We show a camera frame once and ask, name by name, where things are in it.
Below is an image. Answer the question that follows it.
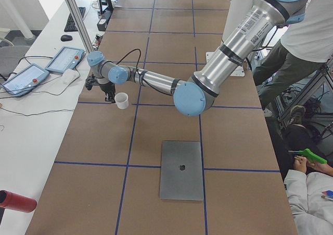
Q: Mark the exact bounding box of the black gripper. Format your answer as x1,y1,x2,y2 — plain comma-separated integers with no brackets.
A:
99,82,116,104

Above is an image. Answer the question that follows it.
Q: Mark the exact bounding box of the white plastic cup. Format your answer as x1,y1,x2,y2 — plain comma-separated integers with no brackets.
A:
114,92,129,109

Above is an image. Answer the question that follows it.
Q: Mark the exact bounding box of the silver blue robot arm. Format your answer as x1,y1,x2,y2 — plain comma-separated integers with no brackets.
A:
87,0,308,116

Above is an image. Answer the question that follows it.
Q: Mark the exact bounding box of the silver closed laptop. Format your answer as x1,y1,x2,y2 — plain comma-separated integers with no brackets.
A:
160,141,203,201

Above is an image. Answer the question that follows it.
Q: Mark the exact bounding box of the seated person's hand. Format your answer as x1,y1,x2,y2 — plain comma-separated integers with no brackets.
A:
293,155,314,174

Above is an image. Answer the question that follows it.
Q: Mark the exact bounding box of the white folded cloth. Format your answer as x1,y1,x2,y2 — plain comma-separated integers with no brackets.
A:
61,69,80,85

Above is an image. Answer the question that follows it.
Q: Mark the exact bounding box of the blue teach pendant far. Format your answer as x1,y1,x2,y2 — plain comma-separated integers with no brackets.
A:
45,46,85,73

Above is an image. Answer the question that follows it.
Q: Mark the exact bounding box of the blue teach pendant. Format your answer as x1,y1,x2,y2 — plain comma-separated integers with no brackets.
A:
1,64,49,97
45,46,85,73

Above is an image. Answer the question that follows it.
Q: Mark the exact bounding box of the black computer mouse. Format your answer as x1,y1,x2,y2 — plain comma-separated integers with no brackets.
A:
60,34,73,42

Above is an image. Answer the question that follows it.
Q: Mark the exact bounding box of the black box on table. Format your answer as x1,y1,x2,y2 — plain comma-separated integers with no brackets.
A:
97,10,112,32

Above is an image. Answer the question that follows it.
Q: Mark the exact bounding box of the blue tape line crosswise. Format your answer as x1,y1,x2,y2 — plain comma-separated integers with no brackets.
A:
54,161,280,173

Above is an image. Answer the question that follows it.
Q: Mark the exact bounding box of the black keyboard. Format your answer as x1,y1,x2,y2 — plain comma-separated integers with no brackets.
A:
63,6,86,33

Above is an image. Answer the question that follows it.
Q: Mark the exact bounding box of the blue teach pendant near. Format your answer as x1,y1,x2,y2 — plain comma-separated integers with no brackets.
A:
1,64,49,97

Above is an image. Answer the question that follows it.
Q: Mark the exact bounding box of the grey office chair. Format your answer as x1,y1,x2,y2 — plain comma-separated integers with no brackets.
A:
1,38,30,81

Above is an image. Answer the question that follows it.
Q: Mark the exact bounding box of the blue tape line lengthwise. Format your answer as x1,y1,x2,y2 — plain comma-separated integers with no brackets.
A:
191,0,209,235

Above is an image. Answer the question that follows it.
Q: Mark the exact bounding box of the red cylinder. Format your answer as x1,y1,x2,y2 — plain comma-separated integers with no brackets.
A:
1,190,37,213

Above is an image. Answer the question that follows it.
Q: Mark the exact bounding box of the standing person white shirt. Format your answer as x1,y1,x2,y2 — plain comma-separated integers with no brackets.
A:
253,0,332,117

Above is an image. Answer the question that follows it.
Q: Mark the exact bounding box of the green plastic tool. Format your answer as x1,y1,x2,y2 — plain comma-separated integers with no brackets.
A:
288,149,327,164

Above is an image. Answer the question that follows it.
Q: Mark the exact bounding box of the seated person white hoodie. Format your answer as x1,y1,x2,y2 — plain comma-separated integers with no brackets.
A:
284,162,332,234

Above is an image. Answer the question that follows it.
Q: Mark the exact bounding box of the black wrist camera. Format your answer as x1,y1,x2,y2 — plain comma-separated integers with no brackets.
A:
85,73,95,91

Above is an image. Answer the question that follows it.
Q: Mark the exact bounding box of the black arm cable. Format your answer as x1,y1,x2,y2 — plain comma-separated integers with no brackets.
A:
114,48,175,96

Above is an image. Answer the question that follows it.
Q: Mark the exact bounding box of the aluminium frame post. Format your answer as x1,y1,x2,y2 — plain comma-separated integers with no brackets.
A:
65,0,94,53

